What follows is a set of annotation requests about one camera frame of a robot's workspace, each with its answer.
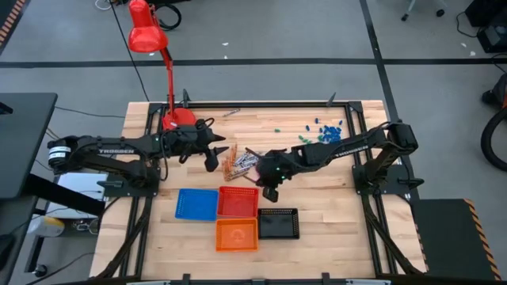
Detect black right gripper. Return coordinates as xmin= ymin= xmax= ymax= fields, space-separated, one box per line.
xmin=242 ymin=146 xmax=296 ymax=203

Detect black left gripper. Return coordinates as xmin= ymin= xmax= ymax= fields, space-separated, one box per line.
xmin=170 ymin=125 xmax=231 ymax=173

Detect black plastic basket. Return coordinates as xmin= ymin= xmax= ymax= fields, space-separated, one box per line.
xmin=257 ymin=207 xmax=301 ymax=241

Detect orange plastic basket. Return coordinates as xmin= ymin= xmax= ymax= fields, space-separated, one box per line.
xmin=215 ymin=218 xmax=260 ymax=253

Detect red plastic basket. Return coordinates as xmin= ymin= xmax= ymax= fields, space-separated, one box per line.
xmin=216 ymin=186 xmax=260 ymax=219

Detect blue plastic basket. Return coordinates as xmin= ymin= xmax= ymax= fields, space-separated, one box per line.
xmin=174 ymin=188 xmax=220 ymax=222

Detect red desk lamp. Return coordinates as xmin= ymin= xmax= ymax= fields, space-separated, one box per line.
xmin=127 ymin=0 xmax=198 ymax=131

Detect white flat box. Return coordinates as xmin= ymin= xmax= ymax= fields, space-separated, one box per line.
xmin=57 ymin=173 xmax=109 ymax=219

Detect clear glasses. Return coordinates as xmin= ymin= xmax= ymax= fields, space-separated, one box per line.
xmin=73 ymin=219 xmax=100 ymax=235

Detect white yellow plastic object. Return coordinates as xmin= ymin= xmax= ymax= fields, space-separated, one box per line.
xmin=29 ymin=216 xmax=65 ymax=238

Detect black desk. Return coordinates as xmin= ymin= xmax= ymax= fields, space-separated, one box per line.
xmin=0 ymin=93 xmax=106 ymax=285

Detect black yellow-striped floor mat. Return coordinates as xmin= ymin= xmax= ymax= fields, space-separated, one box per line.
xmin=0 ymin=0 xmax=27 ymax=55
xmin=410 ymin=198 xmax=503 ymax=281

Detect orange black vacuum cleaner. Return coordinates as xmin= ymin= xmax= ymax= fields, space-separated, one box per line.
xmin=482 ymin=73 xmax=507 ymax=110

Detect black equipment case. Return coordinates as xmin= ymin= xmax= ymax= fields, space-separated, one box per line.
xmin=465 ymin=0 xmax=507 ymax=55

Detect black aluminium table frame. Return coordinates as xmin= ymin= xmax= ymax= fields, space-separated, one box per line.
xmin=93 ymin=101 xmax=428 ymax=285

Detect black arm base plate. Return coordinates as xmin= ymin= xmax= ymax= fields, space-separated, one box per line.
xmin=352 ymin=163 xmax=425 ymax=196
xmin=97 ymin=165 xmax=162 ymax=198

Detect black lamp cable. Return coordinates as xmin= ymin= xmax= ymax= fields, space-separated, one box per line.
xmin=109 ymin=0 xmax=151 ymax=103

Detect black floor cable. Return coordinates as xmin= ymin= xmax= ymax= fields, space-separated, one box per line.
xmin=55 ymin=105 xmax=127 ymax=119

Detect black cable coil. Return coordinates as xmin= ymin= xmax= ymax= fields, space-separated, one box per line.
xmin=156 ymin=2 xmax=183 ymax=32

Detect white frame office chair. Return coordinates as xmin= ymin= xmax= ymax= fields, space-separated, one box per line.
xmin=400 ymin=0 xmax=447 ymax=21

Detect black vacuum hose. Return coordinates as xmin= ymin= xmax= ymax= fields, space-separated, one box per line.
xmin=480 ymin=108 xmax=507 ymax=172

